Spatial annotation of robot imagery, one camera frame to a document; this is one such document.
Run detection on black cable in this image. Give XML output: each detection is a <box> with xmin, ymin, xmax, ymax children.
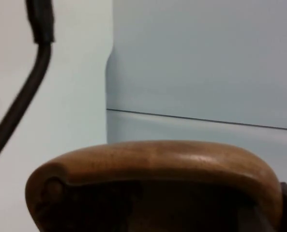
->
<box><xmin>0</xmin><ymin>0</ymin><xmax>56</xmax><ymax>171</ymax></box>

